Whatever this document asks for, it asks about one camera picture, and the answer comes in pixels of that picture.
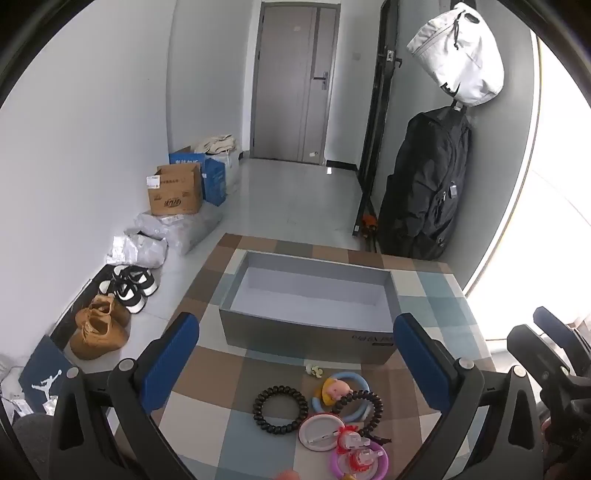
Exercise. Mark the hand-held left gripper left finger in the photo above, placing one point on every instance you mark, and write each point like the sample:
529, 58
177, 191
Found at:
171, 360

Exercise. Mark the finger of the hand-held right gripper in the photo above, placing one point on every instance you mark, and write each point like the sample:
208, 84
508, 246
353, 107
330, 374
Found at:
535, 346
558, 327

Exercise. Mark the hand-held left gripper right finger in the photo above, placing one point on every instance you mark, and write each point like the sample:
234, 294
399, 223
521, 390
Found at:
418, 364

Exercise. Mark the black bow hair clip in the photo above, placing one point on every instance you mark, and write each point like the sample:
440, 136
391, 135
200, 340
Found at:
376, 438

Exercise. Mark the white round pink-rimmed case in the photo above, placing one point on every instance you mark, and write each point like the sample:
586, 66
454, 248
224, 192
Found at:
318, 429

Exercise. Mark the grey cardboard box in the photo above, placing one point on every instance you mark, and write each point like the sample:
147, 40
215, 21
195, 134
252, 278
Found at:
300, 332

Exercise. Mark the checkered floor mat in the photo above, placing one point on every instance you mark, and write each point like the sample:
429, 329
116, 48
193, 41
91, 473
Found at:
221, 369

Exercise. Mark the tan boot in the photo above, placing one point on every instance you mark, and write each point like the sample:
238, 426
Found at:
104, 311
97, 337

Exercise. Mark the black white sneaker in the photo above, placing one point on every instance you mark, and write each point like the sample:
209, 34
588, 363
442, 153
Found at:
124, 295
138, 279

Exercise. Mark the small yellow-white toy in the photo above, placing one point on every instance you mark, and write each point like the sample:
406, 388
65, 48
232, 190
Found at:
313, 369

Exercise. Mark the black shoe mat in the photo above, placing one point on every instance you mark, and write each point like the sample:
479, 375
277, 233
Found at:
87, 288

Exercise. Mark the small silver parcel bag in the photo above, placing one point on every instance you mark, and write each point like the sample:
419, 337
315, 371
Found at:
143, 251

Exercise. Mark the dark blue shoe box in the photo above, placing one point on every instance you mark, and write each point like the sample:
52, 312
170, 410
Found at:
46, 378

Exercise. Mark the large grey parcel bag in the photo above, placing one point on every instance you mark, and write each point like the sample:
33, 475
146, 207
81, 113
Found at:
184, 228

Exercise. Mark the orange black tool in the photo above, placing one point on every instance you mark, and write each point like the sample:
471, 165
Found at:
369, 224

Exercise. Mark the crumpled clear plastic wrappers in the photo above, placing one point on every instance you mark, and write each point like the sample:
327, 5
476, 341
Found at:
18, 406

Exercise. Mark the grey trouser leg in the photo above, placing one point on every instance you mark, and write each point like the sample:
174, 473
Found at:
34, 443

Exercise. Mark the brown cardboard box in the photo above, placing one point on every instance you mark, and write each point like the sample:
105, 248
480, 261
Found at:
178, 194

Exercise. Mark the black backpack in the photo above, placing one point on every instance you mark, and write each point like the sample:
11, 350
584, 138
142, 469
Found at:
425, 184

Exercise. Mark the blue carton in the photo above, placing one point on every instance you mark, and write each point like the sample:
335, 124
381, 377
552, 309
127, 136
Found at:
214, 182

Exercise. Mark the beige canvas bag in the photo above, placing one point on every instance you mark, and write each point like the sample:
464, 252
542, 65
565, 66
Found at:
217, 144

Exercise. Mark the black open door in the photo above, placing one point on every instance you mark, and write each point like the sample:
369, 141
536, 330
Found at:
383, 92

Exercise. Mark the grey entrance door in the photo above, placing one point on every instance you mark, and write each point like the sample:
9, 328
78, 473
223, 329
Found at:
286, 83

